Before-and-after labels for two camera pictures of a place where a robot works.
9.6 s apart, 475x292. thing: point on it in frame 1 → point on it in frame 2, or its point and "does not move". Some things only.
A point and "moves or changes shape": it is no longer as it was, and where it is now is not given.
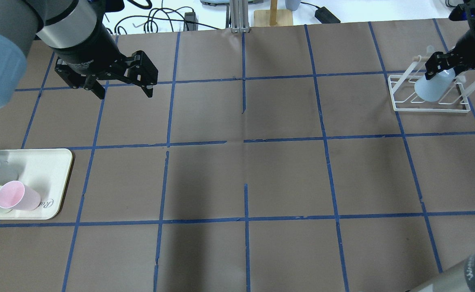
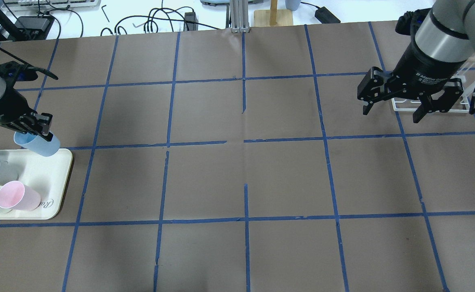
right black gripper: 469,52 → 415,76
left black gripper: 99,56 → 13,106
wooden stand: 273,16 does not move
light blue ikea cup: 435,88 moves or changes shape
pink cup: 14,195 does not move
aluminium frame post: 239,16 does not move
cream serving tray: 46,170 does not move
